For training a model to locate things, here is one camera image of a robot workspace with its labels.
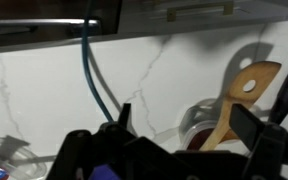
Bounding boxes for wooden spatula with hole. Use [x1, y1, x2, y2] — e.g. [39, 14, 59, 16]
[198, 60, 283, 152]

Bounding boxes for thin power cable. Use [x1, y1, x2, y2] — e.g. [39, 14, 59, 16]
[81, 0, 115, 124]

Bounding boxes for stainless dishwasher with bar handle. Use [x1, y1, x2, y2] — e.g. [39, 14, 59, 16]
[0, 0, 124, 55]

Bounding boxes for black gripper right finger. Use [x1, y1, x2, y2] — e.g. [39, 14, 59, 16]
[229, 103, 288, 180]

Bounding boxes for blue bowl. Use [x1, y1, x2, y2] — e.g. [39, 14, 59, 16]
[88, 164, 122, 180]

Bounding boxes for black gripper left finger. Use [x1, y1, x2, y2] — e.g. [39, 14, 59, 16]
[47, 102, 139, 180]

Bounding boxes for gold drawer handle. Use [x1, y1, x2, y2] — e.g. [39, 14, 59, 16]
[166, 0, 235, 23]

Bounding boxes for clear plastic bowl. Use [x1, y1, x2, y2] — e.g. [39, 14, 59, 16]
[0, 134, 48, 180]

